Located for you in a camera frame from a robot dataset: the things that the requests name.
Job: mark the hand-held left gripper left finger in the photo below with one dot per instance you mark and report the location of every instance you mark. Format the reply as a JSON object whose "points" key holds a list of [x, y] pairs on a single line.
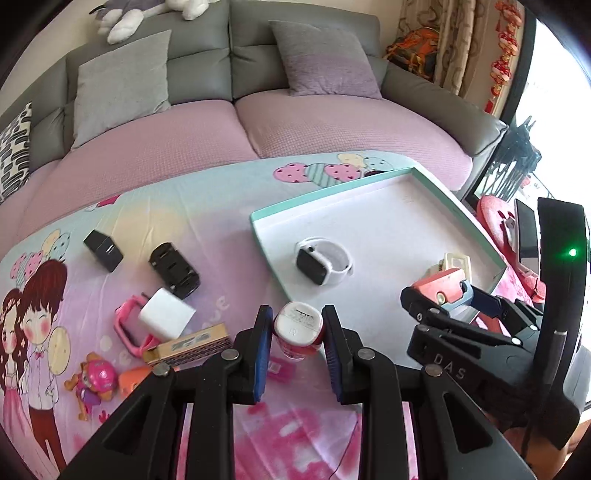
{"points": [[264, 355]]}

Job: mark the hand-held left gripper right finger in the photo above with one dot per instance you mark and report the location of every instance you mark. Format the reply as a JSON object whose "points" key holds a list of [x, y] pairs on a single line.
{"points": [[331, 364]]}

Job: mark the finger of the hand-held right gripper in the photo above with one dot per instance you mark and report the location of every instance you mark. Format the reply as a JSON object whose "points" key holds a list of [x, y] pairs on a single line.
{"points": [[485, 302], [443, 341]]}

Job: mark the red glue bottle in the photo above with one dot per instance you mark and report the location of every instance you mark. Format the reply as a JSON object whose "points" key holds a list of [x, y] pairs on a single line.
{"points": [[298, 325]]}

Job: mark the orange blue plastic toy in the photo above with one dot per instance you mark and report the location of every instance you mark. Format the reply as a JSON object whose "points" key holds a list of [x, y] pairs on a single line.
{"points": [[131, 381], [438, 284]]}

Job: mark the gold patterned lighter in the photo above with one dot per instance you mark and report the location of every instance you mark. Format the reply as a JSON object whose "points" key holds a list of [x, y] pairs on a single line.
{"points": [[194, 344]]}

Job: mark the white charger plug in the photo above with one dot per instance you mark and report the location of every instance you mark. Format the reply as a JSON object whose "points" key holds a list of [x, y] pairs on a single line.
{"points": [[166, 314]]}

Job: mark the white tray with teal rim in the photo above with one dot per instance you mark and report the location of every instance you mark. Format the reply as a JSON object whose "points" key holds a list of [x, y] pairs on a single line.
{"points": [[392, 221]]}

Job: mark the black toy car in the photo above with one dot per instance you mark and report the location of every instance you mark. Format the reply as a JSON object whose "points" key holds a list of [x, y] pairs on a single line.
{"points": [[175, 270]]}

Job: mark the pink kids watch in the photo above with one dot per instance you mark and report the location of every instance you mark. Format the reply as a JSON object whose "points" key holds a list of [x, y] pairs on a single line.
{"points": [[125, 323]]}

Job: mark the pink pup toy figure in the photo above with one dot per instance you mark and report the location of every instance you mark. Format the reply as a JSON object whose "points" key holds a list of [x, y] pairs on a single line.
{"points": [[99, 376]]}

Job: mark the black charger cube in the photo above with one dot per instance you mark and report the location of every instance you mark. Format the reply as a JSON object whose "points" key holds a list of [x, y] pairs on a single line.
{"points": [[104, 249]]}

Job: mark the person's right forearm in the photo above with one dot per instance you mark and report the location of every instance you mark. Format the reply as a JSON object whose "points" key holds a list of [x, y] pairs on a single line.
{"points": [[540, 447]]}

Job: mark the cream plastic basket toy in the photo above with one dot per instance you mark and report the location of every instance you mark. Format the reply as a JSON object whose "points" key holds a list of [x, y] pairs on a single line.
{"points": [[457, 264]]}

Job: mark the smartphone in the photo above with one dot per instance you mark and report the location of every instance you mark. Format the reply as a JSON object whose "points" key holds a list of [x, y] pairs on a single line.
{"points": [[526, 228]]}

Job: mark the white phone stand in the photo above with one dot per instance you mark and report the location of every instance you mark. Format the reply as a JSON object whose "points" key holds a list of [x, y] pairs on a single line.
{"points": [[510, 228]]}

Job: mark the red plastic stool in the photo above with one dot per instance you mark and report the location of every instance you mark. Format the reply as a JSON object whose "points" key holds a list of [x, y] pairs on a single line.
{"points": [[491, 217]]}

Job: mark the white smartwatch with black face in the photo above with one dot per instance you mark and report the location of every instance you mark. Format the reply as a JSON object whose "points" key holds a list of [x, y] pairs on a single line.
{"points": [[318, 263]]}

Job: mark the black drying rack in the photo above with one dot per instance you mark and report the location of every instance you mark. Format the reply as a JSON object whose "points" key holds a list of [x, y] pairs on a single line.
{"points": [[512, 161]]}

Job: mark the pink sofa seat cover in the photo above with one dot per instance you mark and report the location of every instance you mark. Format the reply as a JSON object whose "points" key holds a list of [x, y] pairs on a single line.
{"points": [[184, 138]]}

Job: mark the red hanging knot ornament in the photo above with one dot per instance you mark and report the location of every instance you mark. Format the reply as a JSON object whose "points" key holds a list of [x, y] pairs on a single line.
{"points": [[505, 50]]}

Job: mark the orange black backpack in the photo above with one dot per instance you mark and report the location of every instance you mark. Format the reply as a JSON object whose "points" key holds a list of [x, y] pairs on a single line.
{"points": [[415, 50]]}

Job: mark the beige patterned curtain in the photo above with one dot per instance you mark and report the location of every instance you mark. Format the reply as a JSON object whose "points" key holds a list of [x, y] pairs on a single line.
{"points": [[443, 41]]}

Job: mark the grey purple cushion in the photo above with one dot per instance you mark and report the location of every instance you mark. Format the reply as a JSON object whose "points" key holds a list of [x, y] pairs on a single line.
{"points": [[318, 60]]}

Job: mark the plain grey cushion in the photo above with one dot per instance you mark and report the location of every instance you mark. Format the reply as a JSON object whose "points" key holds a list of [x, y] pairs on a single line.
{"points": [[120, 87]]}

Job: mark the grey sofa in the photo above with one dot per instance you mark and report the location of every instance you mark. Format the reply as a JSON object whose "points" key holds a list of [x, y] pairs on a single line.
{"points": [[203, 50]]}

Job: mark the black white patterned cushion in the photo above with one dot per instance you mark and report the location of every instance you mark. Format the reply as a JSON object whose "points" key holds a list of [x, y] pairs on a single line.
{"points": [[14, 152]]}

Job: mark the grey white plush dog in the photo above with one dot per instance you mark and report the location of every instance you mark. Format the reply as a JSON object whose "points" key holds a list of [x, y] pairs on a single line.
{"points": [[124, 18]]}

